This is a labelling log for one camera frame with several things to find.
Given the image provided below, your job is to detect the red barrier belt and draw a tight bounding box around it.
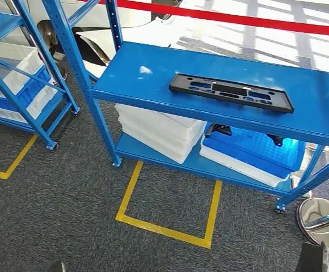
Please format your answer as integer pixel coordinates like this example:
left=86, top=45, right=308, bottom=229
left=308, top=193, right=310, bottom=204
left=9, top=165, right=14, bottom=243
left=76, top=0, right=329, bottom=39

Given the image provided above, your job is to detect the blue plastic crate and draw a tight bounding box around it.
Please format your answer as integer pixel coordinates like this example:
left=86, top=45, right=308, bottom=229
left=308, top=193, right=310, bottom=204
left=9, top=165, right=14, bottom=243
left=203, top=125, right=307, bottom=180
left=17, top=65, right=52, bottom=109

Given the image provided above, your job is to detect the black plastic frame part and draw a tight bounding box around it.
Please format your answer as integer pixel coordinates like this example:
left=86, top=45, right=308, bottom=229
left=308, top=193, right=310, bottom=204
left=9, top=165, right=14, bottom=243
left=169, top=73, right=295, bottom=114

